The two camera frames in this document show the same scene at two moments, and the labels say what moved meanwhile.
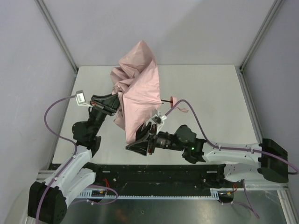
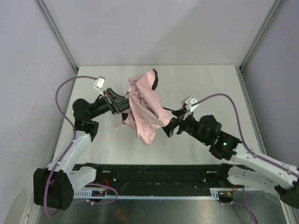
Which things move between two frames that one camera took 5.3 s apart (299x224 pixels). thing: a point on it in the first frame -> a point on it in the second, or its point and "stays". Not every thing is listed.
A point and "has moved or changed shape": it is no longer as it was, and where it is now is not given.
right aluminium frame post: x=276 y=6 stays
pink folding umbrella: x=136 y=82 has moved or changed shape
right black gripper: x=151 y=139 -> x=180 y=124
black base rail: x=157 y=177 stays
